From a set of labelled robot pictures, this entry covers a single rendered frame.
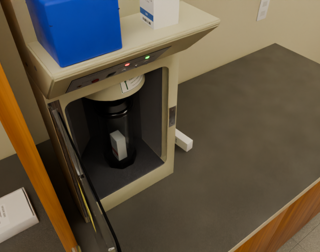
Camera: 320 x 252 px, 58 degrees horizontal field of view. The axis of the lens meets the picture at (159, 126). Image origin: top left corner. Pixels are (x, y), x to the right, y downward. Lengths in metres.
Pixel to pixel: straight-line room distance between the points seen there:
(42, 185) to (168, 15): 0.38
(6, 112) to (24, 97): 0.62
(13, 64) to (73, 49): 0.61
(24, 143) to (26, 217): 0.46
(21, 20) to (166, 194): 0.65
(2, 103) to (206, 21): 0.36
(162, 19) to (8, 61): 0.61
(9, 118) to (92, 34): 0.17
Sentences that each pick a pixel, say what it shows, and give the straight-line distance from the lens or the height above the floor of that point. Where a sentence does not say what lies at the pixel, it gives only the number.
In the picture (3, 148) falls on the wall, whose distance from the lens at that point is 1.19.
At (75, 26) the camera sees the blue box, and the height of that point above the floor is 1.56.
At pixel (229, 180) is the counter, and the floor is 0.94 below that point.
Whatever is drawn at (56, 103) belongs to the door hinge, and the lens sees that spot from 0.59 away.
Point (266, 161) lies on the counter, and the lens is 1.10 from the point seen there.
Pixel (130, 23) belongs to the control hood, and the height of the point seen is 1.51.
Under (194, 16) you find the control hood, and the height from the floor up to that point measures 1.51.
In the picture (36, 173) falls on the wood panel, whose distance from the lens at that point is 0.56.
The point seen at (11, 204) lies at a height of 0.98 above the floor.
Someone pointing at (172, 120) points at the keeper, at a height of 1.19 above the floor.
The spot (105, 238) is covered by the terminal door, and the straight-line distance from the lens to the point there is 0.38.
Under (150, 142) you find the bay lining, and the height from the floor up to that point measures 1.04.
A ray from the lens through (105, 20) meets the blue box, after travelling 0.44.
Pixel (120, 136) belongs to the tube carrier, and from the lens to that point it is 0.82.
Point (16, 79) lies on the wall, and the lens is 1.05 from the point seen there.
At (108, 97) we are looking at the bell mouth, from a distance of 0.68.
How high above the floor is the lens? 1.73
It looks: 43 degrees down
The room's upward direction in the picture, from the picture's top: straight up
